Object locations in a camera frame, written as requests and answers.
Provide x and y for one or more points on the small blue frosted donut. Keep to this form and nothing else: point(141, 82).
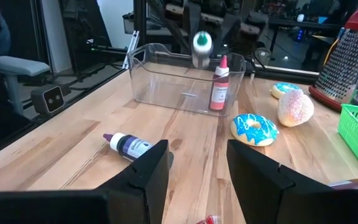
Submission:
point(283, 88)

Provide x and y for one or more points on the red metal box grater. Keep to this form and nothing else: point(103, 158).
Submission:
point(343, 65)

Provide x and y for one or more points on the orange food colouring bottle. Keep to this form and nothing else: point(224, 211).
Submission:
point(219, 93)

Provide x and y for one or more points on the green food colouring bottle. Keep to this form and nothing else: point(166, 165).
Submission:
point(202, 46)

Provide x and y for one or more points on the grey office chair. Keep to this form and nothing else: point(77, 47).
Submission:
point(14, 65)

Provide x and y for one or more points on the red and silver candy bag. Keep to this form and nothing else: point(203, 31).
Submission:
point(208, 220)

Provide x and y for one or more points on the large blue frosted donut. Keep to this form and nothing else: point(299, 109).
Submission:
point(244, 133)

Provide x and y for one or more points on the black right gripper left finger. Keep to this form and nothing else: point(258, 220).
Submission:
point(120, 205)

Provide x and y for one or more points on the clear plastic bin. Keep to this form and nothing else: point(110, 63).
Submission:
point(166, 90)

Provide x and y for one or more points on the purple food colouring bottle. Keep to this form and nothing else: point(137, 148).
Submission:
point(132, 147)

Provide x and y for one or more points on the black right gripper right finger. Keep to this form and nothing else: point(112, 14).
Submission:
point(275, 202)

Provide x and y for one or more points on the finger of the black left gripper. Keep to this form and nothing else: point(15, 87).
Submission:
point(232, 31)
point(193, 21)

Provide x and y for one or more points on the black table-level camera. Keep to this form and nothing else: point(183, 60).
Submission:
point(48, 99)

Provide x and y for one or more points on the silver metal bracket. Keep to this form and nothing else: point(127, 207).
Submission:
point(131, 49)

